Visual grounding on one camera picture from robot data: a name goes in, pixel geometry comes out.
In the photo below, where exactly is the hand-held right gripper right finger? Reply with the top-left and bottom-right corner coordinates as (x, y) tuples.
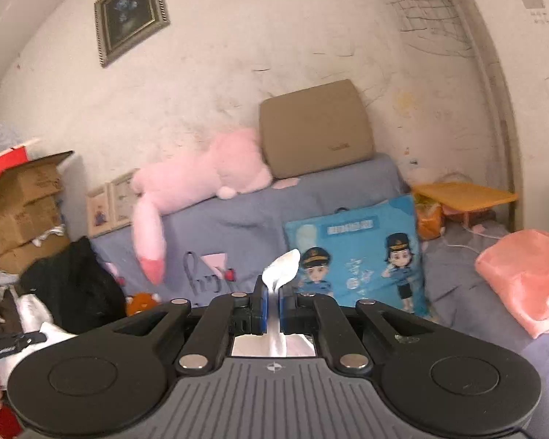
(279, 284), (442, 372)

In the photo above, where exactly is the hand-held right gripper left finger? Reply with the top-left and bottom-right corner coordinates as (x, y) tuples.
(106, 277), (270, 374)

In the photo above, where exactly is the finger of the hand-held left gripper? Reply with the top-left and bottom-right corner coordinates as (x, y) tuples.
(0, 332), (48, 363)

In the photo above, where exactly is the white t-shirt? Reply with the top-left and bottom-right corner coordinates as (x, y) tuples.
(231, 249), (318, 358)

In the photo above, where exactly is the crumpled white cloth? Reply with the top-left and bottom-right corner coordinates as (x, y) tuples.
(17, 293), (78, 353)

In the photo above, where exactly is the red cloth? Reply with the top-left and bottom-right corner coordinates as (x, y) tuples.
(0, 405), (23, 439)

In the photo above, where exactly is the black jacket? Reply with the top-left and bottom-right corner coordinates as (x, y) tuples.
(18, 236), (128, 335)

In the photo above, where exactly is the cardboard box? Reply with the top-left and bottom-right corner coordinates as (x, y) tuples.
(0, 150), (75, 213)
(0, 194), (66, 257)
(0, 233), (72, 276)

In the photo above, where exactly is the blue cartoon pillow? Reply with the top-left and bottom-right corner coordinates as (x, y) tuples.
(284, 194), (433, 321)

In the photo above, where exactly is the orange and brown plush toy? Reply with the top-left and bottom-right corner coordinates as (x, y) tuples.
(126, 292), (162, 317)

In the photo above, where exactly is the pink blanket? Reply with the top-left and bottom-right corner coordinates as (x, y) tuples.
(132, 128), (274, 286)

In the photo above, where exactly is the small framed picture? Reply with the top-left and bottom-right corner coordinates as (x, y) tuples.
(86, 182), (111, 239)
(109, 170), (140, 230)

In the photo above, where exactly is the orange snack bag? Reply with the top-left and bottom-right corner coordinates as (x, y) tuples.
(414, 194), (445, 241)

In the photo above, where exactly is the grey-blue bed sheet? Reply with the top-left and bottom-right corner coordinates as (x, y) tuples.
(418, 224), (549, 421)

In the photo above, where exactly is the tan cushion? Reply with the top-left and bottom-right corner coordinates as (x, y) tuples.
(258, 79), (376, 180)

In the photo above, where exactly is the red paper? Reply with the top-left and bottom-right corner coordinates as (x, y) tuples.
(0, 146), (29, 178)

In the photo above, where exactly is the orange folding table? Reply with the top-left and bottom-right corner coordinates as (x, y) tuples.
(412, 182), (519, 225)

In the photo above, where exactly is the pink towel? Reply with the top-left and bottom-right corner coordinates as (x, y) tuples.
(475, 230), (549, 339)

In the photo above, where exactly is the white cable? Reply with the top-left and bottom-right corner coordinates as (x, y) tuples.
(441, 224), (501, 253)

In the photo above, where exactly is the framed wall picture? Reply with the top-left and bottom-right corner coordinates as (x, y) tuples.
(94, 0), (171, 68)

